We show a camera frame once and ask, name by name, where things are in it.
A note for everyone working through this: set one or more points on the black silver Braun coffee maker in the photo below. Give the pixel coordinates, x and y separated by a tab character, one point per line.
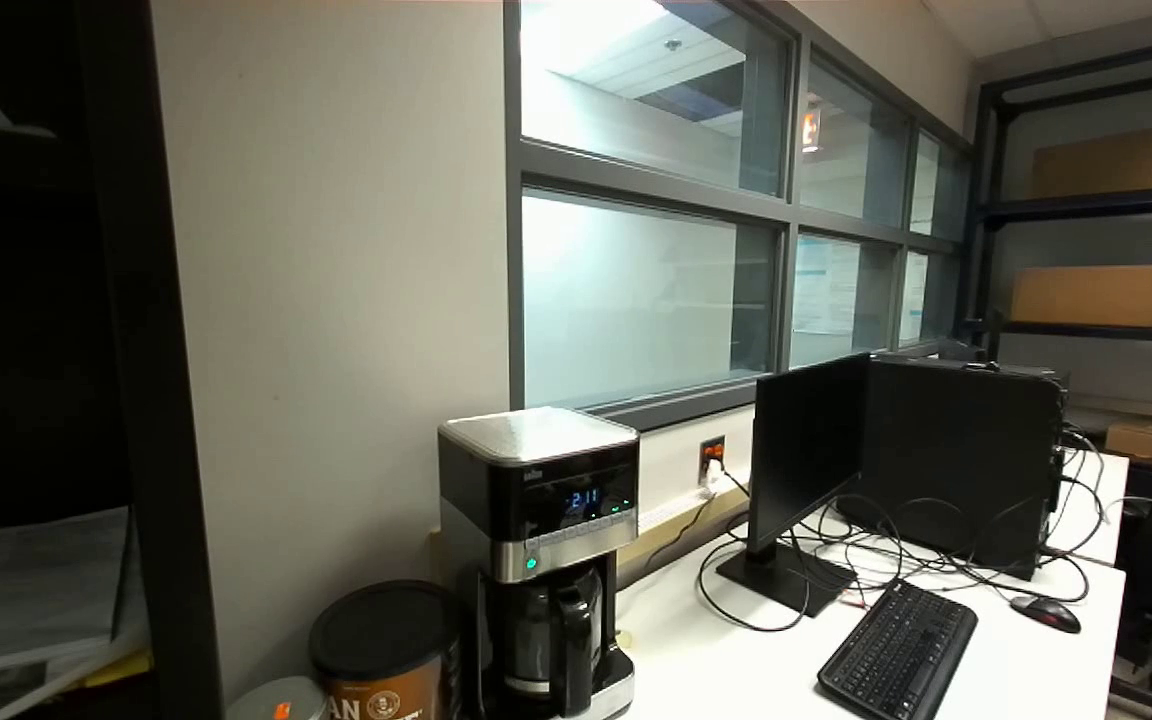
537	463

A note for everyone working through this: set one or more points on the brown coffee can black lid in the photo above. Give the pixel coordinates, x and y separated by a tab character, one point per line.
380	654

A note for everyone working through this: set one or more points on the black computer monitor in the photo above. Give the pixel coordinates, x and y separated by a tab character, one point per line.
809	443

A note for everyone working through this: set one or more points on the black computer tower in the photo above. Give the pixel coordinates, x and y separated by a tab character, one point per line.
963	463

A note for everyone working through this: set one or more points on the dark shelving unit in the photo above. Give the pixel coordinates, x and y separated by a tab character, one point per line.
159	400

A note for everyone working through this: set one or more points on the black keyboard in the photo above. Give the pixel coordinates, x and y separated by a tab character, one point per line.
896	659

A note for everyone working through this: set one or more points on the black metal shelf rack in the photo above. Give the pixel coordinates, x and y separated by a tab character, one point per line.
991	213

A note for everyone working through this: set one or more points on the wide cardboard box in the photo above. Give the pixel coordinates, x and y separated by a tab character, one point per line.
1091	297

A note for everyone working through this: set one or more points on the black computer mouse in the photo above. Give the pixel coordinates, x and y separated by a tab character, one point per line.
1047	612

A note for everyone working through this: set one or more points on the large cardboard box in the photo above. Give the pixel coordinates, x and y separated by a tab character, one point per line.
1117	161

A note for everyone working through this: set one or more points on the small cardboard box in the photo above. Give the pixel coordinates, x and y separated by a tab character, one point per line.
1145	443

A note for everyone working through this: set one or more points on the stack of papers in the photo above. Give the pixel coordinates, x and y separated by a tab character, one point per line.
29	587

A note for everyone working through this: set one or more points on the white wall power raceway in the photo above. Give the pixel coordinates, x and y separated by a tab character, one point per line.
669	465

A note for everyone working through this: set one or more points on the gray window frame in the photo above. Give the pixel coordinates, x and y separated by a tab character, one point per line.
651	166

